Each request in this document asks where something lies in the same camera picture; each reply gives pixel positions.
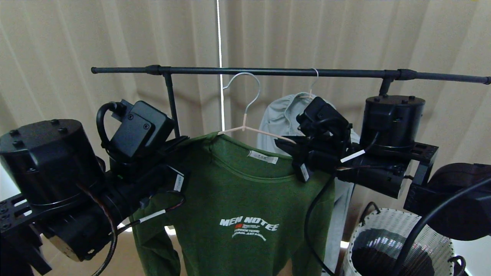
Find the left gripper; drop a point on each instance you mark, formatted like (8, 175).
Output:
(115, 203)

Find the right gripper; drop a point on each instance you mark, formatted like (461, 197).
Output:
(364, 176)

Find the pink clothes hanger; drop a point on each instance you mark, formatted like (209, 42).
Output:
(268, 134)
(317, 78)

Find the green garment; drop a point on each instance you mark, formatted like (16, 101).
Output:
(230, 191)

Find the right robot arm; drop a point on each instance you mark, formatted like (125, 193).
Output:
(391, 119)

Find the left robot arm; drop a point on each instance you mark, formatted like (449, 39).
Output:
(46, 161)

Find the white laundry basket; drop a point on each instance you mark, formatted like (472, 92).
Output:
(383, 222)

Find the black clothes rack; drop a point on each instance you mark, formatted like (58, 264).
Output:
(268, 71)

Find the beige curtain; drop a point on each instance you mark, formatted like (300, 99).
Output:
(76, 38)

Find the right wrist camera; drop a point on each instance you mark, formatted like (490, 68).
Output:
(322, 115)

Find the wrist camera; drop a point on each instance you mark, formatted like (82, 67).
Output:
(142, 126)
(322, 115)

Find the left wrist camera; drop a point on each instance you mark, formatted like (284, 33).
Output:
(142, 126)

